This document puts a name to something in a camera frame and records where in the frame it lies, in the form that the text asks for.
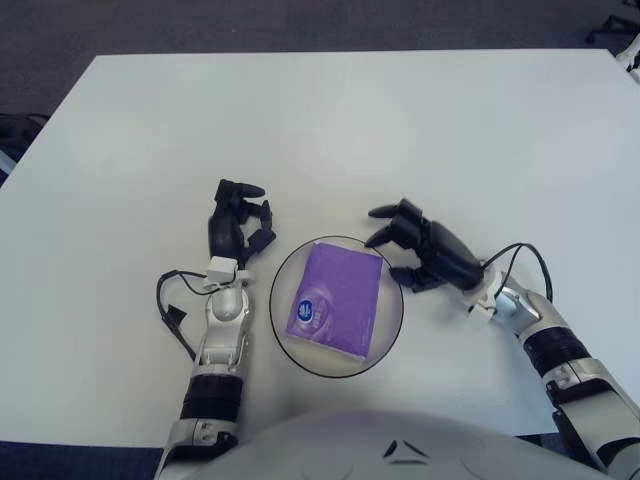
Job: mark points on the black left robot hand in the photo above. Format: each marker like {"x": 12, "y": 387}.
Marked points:
{"x": 222, "y": 235}

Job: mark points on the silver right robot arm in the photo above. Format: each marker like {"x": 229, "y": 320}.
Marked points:
{"x": 555, "y": 345}

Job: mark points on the black bag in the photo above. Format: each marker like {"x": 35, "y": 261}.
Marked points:
{"x": 17, "y": 132}

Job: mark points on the grey robot torso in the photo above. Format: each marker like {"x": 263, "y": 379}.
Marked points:
{"x": 350, "y": 445}

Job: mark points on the black office chair base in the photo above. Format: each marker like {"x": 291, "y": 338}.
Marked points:
{"x": 615, "y": 25}

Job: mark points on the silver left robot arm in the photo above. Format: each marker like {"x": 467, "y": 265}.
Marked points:
{"x": 225, "y": 305}

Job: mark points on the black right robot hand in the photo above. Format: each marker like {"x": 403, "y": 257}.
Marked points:
{"x": 445, "y": 250}

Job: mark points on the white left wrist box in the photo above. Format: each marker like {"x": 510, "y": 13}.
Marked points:
{"x": 222, "y": 268}

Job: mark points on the purple tissue paper pack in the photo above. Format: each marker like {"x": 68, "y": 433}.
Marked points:
{"x": 340, "y": 285}

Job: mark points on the white slanted bar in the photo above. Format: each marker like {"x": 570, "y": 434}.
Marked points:
{"x": 4, "y": 162}

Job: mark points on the white plate with black rim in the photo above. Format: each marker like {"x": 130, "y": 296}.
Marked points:
{"x": 391, "y": 315}

